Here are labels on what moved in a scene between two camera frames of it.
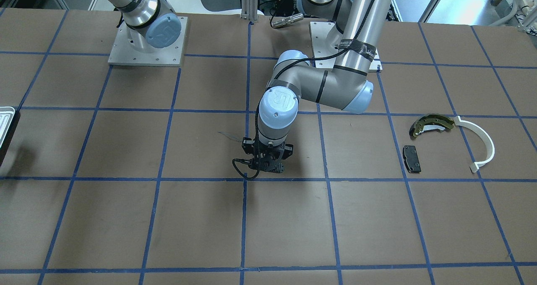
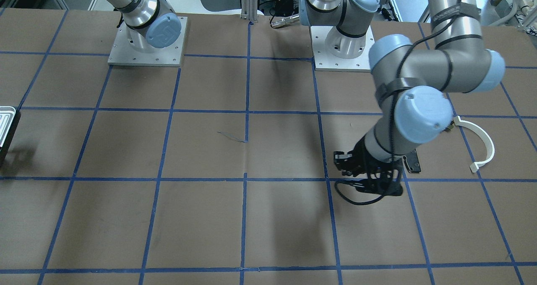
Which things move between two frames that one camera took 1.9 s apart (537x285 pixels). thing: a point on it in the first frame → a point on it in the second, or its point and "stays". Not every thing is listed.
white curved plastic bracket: x=491 y=148 stays
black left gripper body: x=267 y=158 → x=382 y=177
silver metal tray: x=6 y=113 stays
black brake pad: x=411 y=159 stays
